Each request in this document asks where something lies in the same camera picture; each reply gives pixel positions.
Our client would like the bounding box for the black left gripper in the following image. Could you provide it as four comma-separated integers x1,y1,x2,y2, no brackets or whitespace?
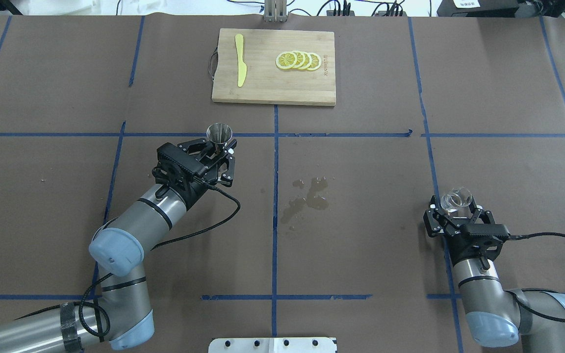
153,138,238,209

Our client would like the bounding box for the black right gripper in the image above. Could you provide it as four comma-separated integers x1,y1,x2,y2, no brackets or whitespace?
423,195,505,268

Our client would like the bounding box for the clear glass beaker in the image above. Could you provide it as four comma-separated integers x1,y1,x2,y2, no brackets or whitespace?
440,187,473,214

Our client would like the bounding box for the steel jigger measuring cup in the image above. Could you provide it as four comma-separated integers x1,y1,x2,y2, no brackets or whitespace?
206,123,233,158

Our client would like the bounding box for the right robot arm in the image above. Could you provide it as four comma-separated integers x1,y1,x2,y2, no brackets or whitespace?
423,195,565,353

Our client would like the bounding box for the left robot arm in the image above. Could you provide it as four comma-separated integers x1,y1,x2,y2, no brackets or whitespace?
0,138,237,353

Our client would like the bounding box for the bamboo cutting board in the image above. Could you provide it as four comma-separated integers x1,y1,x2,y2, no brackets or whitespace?
211,28,336,106

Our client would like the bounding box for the yellow plastic knife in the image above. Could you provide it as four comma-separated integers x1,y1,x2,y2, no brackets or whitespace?
234,33,248,88

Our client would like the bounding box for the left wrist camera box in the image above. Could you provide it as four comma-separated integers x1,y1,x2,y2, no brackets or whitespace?
156,143,209,177

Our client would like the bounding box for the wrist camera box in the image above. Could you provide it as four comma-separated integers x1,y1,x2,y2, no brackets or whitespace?
156,143,209,177
461,224,511,242

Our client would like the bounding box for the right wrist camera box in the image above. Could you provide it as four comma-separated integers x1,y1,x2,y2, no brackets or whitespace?
461,224,511,242

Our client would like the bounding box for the aluminium frame post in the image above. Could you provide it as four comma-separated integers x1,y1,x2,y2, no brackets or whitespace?
264,0,288,23

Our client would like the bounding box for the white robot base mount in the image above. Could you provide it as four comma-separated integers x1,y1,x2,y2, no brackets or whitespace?
208,337,338,353

